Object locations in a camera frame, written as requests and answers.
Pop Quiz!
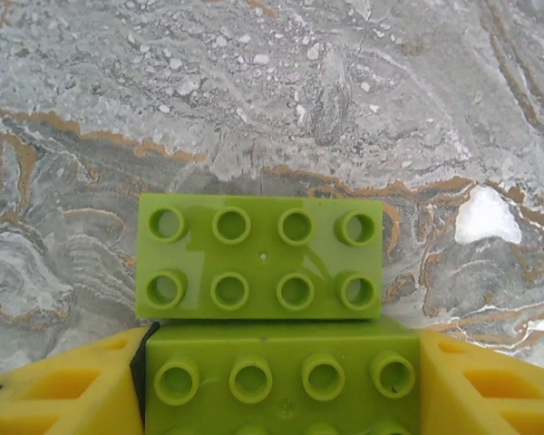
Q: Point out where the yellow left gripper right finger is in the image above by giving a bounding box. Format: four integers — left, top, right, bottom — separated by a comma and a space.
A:
419, 330, 544, 435

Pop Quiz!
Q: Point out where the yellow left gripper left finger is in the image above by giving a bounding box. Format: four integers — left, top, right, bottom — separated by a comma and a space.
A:
0, 324, 160, 435

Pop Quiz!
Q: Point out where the green two-by-four lego brick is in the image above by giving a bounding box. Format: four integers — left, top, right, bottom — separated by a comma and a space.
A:
144, 315, 422, 435
135, 193, 384, 323

